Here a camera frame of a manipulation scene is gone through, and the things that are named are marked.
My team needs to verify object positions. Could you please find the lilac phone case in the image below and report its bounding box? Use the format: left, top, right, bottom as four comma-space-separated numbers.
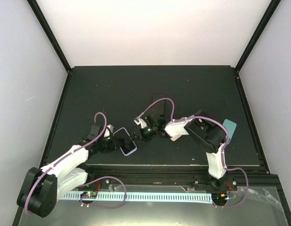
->
112, 127, 138, 156

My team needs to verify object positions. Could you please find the red-edged black phone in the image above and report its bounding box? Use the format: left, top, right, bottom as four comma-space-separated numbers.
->
152, 93, 166, 116

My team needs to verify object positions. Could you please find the teal phone case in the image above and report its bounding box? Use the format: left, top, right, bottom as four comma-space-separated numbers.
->
223, 119, 237, 143

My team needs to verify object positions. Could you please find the beige phone case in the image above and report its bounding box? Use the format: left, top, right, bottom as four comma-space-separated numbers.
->
170, 135, 181, 141

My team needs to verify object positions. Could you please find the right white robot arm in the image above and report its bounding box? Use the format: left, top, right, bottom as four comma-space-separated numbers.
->
130, 111, 230, 191

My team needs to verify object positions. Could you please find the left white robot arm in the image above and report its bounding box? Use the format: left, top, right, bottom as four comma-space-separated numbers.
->
17, 123, 127, 218

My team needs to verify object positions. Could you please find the left controller board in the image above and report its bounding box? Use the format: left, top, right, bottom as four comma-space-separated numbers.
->
80, 191, 98, 199

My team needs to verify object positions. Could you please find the controller board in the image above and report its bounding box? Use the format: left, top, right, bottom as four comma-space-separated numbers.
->
211, 193, 234, 201
80, 191, 98, 199

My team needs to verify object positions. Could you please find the right controller board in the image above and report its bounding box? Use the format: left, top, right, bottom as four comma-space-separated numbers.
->
211, 193, 234, 201

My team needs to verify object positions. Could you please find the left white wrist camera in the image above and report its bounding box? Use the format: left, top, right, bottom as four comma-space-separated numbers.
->
104, 124, 115, 138

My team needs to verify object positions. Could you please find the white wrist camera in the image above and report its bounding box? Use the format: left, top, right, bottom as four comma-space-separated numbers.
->
134, 118, 147, 129
104, 124, 115, 138

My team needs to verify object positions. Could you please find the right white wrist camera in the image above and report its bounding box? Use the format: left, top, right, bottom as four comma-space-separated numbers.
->
134, 118, 147, 129

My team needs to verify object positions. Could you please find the white slotted cable duct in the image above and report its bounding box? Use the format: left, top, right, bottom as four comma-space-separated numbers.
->
60, 191, 213, 204

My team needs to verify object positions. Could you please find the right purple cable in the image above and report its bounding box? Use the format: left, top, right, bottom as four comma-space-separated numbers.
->
138, 97, 249, 209

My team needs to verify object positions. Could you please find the black front aluminium rail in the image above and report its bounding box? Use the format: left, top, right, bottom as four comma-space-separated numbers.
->
29, 164, 280, 189

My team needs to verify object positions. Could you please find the left black frame post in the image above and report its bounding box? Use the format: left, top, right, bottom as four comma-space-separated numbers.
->
27, 0, 72, 73

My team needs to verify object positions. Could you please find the black frame post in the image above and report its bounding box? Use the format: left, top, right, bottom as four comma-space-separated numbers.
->
27, 0, 72, 73
234, 0, 281, 73

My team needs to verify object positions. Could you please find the right black frame post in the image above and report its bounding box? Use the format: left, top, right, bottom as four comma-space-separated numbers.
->
234, 0, 281, 73

